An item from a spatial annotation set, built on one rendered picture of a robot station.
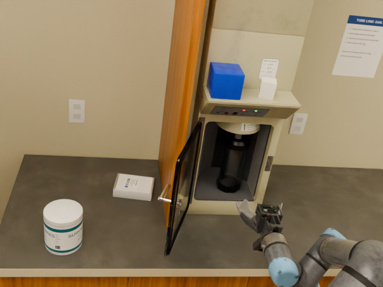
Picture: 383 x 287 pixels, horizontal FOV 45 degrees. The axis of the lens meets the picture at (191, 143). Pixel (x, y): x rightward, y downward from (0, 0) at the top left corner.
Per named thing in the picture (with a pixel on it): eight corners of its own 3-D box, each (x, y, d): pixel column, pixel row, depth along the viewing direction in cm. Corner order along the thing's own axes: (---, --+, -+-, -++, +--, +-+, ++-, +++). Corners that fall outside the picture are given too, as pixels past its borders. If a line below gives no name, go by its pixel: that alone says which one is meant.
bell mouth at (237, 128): (212, 111, 187) (214, 99, 184) (254, 114, 190) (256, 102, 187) (219, 133, 172) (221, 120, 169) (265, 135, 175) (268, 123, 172)
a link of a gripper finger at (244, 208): (240, 190, 153) (260, 205, 147) (236, 204, 156) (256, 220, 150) (233, 193, 151) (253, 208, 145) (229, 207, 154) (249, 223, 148)
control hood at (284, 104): (198, 110, 164) (202, 85, 159) (285, 115, 170) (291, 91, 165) (203, 126, 155) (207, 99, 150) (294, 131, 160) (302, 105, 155)
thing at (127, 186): (117, 180, 202) (118, 172, 200) (154, 184, 202) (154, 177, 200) (112, 196, 191) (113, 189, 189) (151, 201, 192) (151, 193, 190)
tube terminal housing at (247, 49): (177, 178, 209) (200, 7, 171) (246, 180, 215) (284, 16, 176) (183, 213, 188) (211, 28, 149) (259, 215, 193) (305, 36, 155)
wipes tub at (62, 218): (47, 230, 170) (45, 197, 162) (84, 230, 172) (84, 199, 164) (41, 255, 158) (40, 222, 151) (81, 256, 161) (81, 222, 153)
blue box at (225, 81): (206, 86, 159) (210, 61, 154) (234, 87, 161) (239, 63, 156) (210, 98, 150) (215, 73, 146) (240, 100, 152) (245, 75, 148)
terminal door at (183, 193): (188, 206, 184) (202, 118, 164) (165, 258, 158) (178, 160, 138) (186, 206, 184) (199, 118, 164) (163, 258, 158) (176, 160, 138)
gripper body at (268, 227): (279, 203, 147) (289, 228, 137) (272, 224, 151) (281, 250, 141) (256, 201, 146) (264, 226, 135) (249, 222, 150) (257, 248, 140)
